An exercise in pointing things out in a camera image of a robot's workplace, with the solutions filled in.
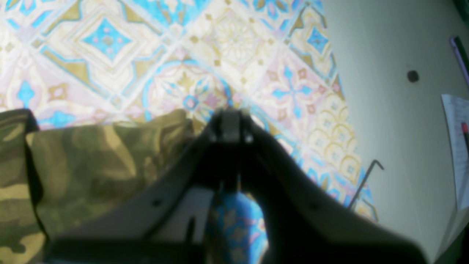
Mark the black red pen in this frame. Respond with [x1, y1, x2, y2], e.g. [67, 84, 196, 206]
[461, 122, 469, 151]

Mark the patterned tile tablecloth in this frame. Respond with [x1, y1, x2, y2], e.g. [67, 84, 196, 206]
[0, 0, 380, 264]

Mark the black allen key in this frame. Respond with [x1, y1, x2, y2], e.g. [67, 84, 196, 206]
[347, 159, 385, 210]

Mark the white paper sheet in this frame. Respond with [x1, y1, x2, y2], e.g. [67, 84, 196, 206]
[441, 95, 469, 211]

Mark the dark flat ruler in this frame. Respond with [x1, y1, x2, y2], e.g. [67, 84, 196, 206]
[450, 36, 469, 86]

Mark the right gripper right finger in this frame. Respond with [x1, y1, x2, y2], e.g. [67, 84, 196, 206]
[229, 108, 426, 264]

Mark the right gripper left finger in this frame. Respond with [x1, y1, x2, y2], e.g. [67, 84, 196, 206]
[43, 108, 235, 264]

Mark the camouflage T-shirt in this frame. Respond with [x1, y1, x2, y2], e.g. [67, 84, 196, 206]
[0, 109, 195, 264]

